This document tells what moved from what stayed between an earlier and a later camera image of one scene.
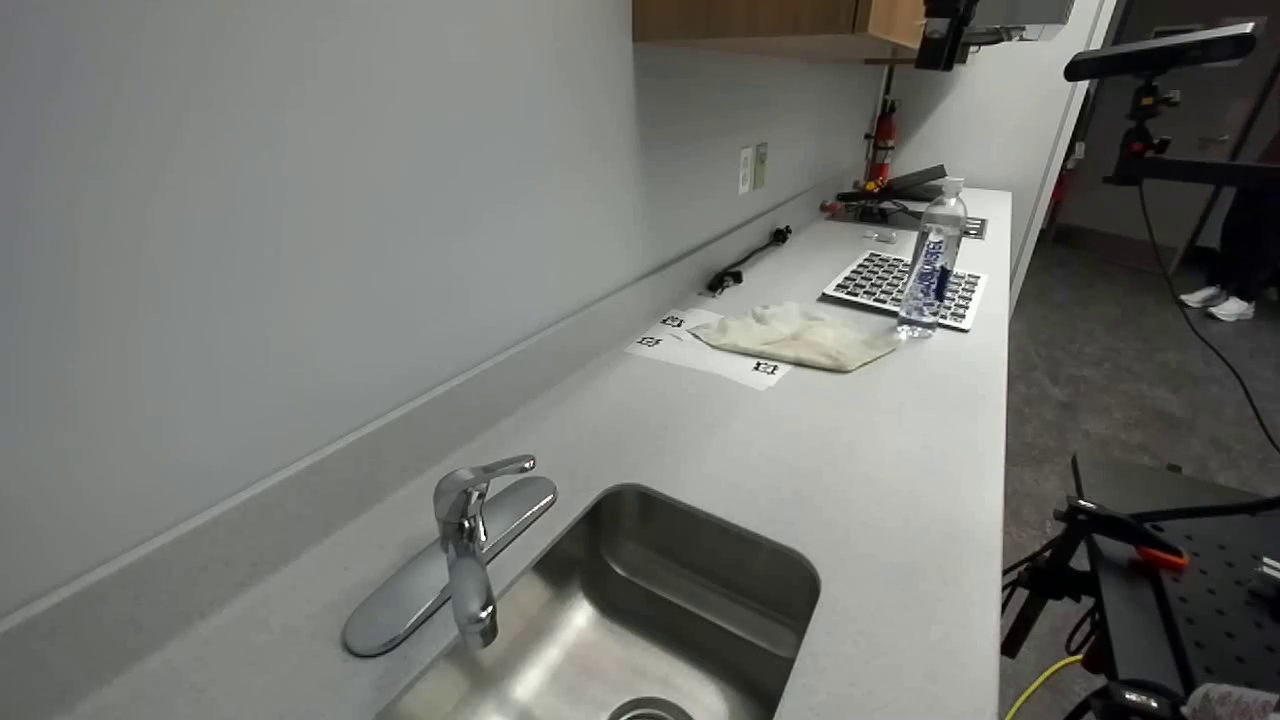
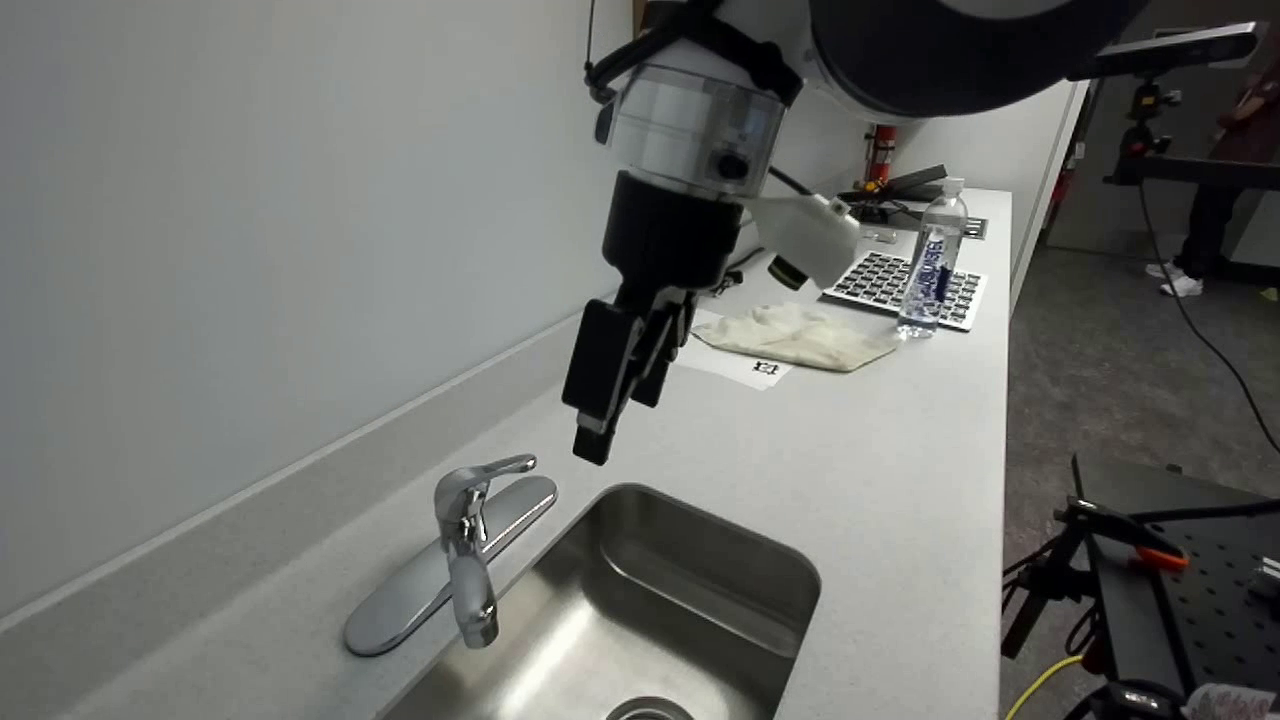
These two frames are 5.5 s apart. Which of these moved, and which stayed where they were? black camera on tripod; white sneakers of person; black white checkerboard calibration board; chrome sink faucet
Moved: white sneakers of person
Stayed: black camera on tripod; chrome sink faucet; black white checkerboard calibration board
